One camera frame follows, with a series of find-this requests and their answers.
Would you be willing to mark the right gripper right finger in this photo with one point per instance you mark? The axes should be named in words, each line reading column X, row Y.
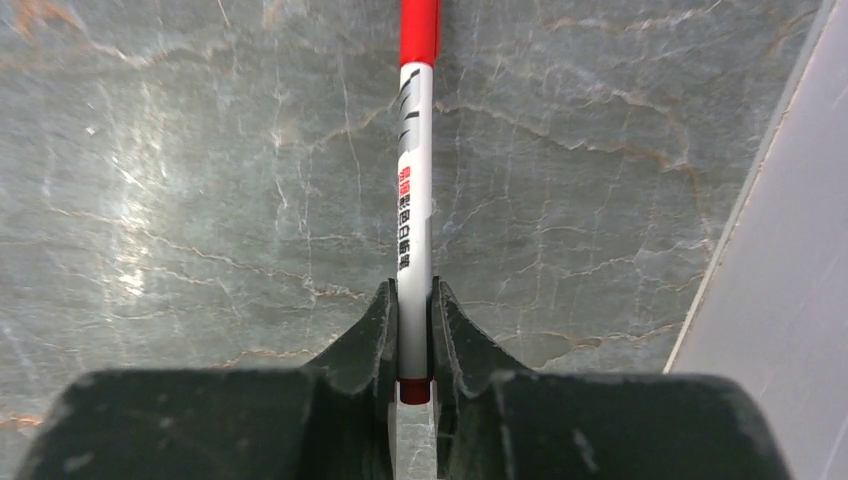
column 471, row 440

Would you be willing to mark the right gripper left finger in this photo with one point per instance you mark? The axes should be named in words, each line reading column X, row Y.
column 351, row 431

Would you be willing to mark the red whiteboard marker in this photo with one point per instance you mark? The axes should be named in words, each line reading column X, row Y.
column 414, row 211

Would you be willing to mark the red marker cap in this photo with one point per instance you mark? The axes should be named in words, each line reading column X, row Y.
column 420, row 31

